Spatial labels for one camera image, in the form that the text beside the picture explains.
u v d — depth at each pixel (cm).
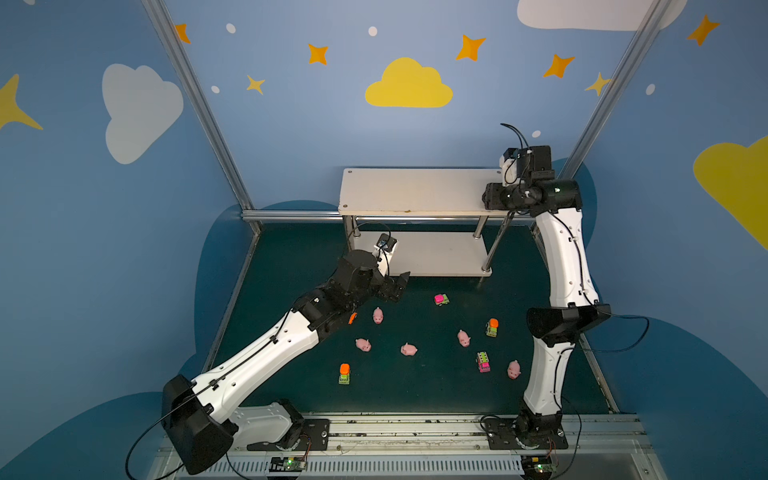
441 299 98
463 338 90
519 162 62
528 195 56
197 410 38
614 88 82
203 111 85
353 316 96
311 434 75
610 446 76
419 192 82
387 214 80
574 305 51
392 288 64
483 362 84
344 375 82
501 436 74
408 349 88
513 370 84
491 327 92
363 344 88
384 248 60
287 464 70
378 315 94
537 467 71
